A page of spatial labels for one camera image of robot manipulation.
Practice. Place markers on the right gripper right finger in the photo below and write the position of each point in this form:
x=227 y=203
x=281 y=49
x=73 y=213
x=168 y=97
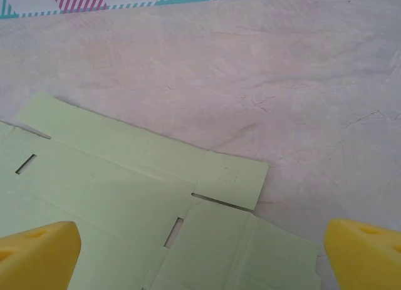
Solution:
x=366 y=258

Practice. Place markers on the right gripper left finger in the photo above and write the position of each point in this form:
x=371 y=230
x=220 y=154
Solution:
x=34 y=258

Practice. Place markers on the green paper box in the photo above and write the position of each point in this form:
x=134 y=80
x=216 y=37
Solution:
x=109 y=193

